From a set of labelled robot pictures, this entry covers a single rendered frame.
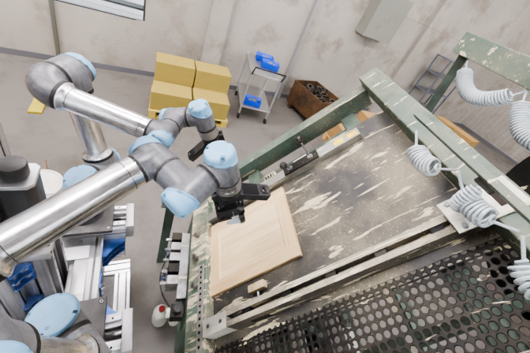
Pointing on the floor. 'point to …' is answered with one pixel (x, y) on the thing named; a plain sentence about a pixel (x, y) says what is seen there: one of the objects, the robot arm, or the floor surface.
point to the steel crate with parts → (309, 97)
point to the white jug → (159, 315)
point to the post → (165, 235)
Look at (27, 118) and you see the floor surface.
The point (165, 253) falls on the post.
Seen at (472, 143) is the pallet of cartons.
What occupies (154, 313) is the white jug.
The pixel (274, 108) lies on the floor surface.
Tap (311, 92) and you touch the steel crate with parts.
